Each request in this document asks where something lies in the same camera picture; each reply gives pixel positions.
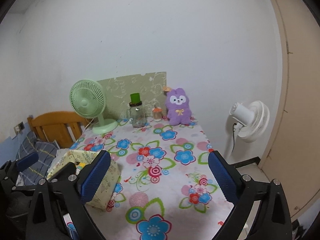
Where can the purple plush bunny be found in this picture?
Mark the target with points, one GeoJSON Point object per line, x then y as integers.
{"type": "Point", "coordinates": [177, 104]}

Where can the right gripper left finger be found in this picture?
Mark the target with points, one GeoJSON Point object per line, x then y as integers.
{"type": "Point", "coordinates": [67, 196]}

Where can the beige wardrobe door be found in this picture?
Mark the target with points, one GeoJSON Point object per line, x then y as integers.
{"type": "Point", "coordinates": [292, 153]}

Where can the grey plaid pillow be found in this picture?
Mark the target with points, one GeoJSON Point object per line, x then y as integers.
{"type": "Point", "coordinates": [46, 152]}

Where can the glass mason jar mug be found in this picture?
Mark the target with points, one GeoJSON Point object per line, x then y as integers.
{"type": "Point", "coordinates": [136, 115]}

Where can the green cup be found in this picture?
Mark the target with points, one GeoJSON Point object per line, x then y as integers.
{"type": "Point", "coordinates": [135, 98]}

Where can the yellow fabric storage box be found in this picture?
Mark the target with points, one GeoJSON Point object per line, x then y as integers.
{"type": "Point", "coordinates": [105, 192]}

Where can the cotton swab container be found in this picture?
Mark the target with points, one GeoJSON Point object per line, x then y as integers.
{"type": "Point", "coordinates": [157, 113]}

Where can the white standing fan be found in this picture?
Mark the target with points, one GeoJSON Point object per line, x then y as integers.
{"type": "Point", "coordinates": [246, 130]}

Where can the green patterned board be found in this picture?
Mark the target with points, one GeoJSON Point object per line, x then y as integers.
{"type": "Point", "coordinates": [118, 90]}

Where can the floral tablecloth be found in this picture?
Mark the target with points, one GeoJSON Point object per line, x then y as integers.
{"type": "Point", "coordinates": [166, 189]}

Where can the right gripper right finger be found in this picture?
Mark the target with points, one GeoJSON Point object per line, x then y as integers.
{"type": "Point", "coordinates": [272, 220]}

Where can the yellow cartoon tissue pack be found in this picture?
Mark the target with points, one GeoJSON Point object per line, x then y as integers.
{"type": "Point", "coordinates": [79, 166]}

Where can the wall power outlet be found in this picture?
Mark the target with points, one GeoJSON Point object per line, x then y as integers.
{"type": "Point", "coordinates": [19, 127]}

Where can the green desk fan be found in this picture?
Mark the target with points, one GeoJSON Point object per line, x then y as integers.
{"type": "Point", "coordinates": [88, 99]}

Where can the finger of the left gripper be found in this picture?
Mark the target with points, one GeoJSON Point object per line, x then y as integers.
{"type": "Point", "coordinates": [11, 169]}

